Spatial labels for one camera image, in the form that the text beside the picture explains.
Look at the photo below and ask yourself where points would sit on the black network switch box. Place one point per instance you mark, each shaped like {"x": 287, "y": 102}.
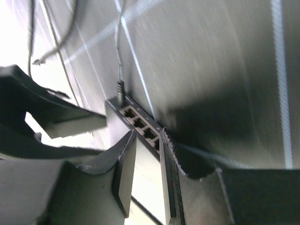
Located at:
{"x": 147, "y": 189}

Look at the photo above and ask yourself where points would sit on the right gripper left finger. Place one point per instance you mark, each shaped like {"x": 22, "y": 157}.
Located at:
{"x": 121, "y": 159}

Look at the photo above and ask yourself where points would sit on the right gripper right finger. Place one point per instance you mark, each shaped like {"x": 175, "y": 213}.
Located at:
{"x": 175, "y": 160}

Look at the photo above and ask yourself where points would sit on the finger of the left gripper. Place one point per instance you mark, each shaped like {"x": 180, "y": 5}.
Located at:
{"x": 13, "y": 144}
{"x": 19, "y": 95}

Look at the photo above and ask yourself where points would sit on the black grid mat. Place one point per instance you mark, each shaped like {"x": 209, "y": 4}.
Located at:
{"x": 221, "y": 75}

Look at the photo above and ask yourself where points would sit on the black ethernet cable silver plug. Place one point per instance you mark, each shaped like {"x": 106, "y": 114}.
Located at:
{"x": 31, "y": 30}

